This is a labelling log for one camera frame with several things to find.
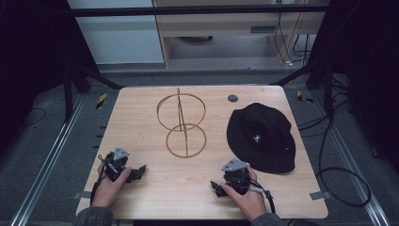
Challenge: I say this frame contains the golden wire hat stand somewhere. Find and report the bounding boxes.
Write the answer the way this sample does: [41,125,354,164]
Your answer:
[155,87,208,159]

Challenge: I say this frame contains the right hand-held gripper black cable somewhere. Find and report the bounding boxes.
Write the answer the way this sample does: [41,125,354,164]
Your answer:
[248,178,277,215]

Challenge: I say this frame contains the black bucket hat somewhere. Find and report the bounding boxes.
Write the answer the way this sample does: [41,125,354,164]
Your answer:
[226,102,297,174]

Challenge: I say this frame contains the aluminium floor rail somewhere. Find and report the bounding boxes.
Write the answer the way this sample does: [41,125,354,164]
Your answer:
[310,89,392,226]
[8,93,88,226]

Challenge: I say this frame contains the person's right hand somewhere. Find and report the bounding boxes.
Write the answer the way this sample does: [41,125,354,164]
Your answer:
[220,167,268,222]

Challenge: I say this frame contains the black metal frame stand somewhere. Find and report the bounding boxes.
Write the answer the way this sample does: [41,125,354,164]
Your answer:
[268,58,336,118]
[60,60,125,123]

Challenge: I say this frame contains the dark curtain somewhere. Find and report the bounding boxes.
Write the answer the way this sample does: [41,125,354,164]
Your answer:
[308,0,399,174]
[0,0,99,153]

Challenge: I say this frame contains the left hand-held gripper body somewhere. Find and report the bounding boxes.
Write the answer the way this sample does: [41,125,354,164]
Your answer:
[103,146,131,183]

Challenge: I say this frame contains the thin black floor cable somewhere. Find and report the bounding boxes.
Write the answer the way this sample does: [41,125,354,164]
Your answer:
[21,106,47,128]

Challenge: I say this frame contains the black horizontal frame bar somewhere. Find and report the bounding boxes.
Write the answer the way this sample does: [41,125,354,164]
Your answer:
[70,4,329,18]

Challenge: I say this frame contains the hanging desk cables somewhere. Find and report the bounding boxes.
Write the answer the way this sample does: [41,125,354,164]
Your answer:
[273,11,312,66]

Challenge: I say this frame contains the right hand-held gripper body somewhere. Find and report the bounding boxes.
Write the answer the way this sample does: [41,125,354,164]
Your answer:
[220,158,252,196]

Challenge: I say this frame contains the white cabinet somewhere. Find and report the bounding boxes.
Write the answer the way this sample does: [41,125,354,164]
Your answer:
[67,0,165,66]

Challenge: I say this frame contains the hand-held gripper black cable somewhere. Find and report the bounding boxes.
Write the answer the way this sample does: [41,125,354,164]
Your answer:
[89,154,109,206]
[248,178,277,215]

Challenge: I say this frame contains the black yellow striped tape marker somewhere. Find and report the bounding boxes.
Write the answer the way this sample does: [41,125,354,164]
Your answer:
[295,89,315,105]
[95,92,108,110]

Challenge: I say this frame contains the looped black floor cable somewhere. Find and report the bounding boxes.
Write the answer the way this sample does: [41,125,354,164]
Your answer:
[314,115,373,208]

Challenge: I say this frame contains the grey metal table bracket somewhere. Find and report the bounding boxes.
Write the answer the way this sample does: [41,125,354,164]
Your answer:
[309,190,332,202]
[72,190,92,201]

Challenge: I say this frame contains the person's left hand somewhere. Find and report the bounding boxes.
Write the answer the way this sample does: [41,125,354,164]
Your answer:
[90,163,133,208]

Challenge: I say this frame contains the left hand-held gripper black cable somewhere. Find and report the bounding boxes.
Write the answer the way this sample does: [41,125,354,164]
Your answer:
[89,154,109,206]

